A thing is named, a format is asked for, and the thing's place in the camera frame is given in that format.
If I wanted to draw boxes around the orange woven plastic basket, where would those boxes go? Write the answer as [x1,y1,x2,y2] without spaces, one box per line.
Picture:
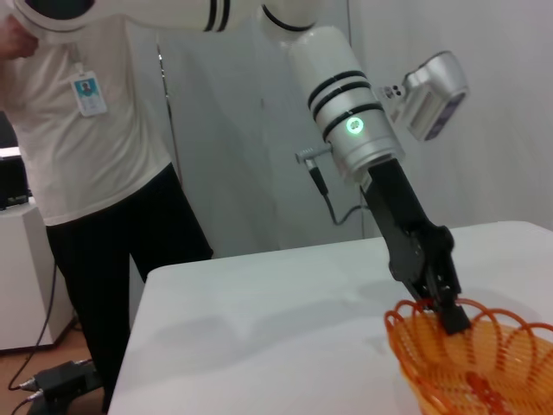
[384,297,553,415]

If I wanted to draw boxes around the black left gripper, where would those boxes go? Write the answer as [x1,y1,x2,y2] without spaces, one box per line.
[364,158,473,336]

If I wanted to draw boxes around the grey floor cable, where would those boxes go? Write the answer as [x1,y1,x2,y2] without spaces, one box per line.
[7,258,60,393]

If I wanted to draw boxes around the grey cable with plug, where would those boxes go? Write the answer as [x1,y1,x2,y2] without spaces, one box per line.
[302,157,372,227]

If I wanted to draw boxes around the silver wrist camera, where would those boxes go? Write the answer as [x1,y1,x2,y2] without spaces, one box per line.
[379,50,470,143]

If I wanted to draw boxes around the white pedestal cabinet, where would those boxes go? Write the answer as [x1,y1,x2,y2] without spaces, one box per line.
[0,202,77,354]

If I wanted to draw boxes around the silver threaded knob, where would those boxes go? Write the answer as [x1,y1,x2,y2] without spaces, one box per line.
[295,145,334,163]

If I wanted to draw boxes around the silver vertical door strip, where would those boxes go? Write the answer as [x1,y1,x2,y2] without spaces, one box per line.
[155,41,185,185]

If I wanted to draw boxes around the white id badge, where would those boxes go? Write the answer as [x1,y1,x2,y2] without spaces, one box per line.
[71,72,109,118]

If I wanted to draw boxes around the black box with plugs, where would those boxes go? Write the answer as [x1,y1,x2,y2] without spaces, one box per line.
[32,358,103,404]

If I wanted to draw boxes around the person in white shirt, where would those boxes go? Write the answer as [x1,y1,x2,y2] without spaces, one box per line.
[0,0,215,414]

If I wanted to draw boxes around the grey badge lanyard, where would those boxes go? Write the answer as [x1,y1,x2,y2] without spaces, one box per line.
[68,42,86,77]

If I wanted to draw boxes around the person bare forearm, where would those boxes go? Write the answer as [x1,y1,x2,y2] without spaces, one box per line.
[0,15,40,60]

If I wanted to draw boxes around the black electronic device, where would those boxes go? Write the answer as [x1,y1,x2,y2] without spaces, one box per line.
[0,157,32,212]

